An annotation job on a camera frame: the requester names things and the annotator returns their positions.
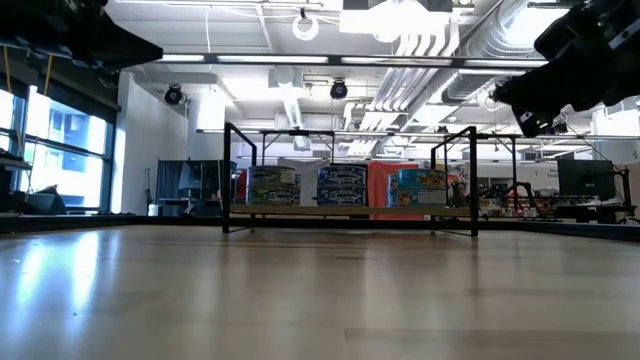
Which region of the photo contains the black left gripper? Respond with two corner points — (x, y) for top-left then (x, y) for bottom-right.
(54, 0), (165, 70)

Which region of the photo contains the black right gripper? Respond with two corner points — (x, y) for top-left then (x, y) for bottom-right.
(492, 19), (640, 139)

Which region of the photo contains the black round spotlight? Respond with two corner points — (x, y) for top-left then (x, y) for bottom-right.
(328, 78), (349, 101)
(163, 83), (184, 106)

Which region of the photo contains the black computer monitor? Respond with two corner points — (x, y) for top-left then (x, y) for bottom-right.
(557, 158), (617, 202)

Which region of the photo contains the large window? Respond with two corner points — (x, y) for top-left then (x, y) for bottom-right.
(0, 87), (119, 214)

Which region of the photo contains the distant cluttered desk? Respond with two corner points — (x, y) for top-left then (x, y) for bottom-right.
(492, 192), (639, 225)

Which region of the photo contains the dark blue partition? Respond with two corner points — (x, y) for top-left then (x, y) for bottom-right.
(156, 158), (236, 217)

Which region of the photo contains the long ceiling light bar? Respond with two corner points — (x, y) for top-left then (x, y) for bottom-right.
(154, 52), (549, 69)

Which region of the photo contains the grey desk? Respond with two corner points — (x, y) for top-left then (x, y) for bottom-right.
(0, 148), (34, 172)

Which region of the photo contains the black bag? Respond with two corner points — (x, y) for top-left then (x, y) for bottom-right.
(23, 183), (68, 216)

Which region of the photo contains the white partition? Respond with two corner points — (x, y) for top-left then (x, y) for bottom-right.
(276, 158), (331, 207)

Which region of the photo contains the distant black metal frame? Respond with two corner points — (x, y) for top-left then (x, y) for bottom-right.
(195, 127), (640, 166)

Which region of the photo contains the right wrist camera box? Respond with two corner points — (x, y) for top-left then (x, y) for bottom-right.
(533, 5), (596, 61)

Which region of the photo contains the yellow cable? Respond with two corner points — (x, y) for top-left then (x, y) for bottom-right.
(42, 53), (54, 96)
(1, 45), (12, 94)

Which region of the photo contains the silver ceiling duct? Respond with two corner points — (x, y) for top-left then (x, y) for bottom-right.
(442, 0), (546, 106)

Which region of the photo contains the white ring lamp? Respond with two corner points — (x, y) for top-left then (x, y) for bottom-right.
(291, 7), (321, 43)

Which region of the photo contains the black aluminium table frame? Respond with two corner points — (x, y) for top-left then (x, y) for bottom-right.
(0, 213), (640, 244)

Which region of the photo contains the wooden shelf black metal frame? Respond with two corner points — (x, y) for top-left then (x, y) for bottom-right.
(222, 121), (480, 238)

